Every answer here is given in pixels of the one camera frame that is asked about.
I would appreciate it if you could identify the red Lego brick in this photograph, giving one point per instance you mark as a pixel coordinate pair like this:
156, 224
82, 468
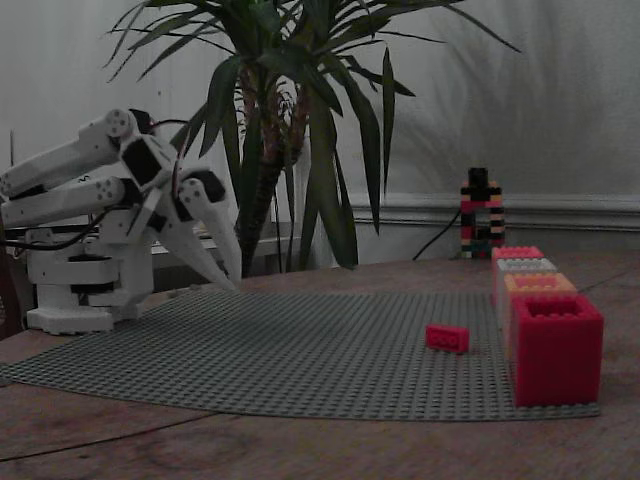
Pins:
447, 339

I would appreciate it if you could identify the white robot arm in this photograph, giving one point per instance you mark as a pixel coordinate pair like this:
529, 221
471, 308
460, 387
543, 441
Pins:
60, 160

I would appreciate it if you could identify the grey Lego baseplate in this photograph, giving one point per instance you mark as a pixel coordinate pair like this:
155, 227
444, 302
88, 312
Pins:
280, 350

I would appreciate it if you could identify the multicolour Lego tower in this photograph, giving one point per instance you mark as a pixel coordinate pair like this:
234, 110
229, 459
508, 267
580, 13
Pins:
480, 220

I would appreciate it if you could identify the pink lego box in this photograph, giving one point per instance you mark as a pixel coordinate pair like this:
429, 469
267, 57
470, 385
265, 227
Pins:
517, 252

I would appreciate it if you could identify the grey lego box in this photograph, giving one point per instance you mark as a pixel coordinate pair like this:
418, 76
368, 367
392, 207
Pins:
527, 265

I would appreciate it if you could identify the orange lego box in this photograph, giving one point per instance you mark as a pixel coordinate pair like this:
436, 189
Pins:
540, 283

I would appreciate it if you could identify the red hollow lego box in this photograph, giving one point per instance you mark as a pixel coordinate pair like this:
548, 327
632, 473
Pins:
557, 355

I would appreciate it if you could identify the green yucca plant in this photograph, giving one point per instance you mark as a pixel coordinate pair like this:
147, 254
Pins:
320, 165

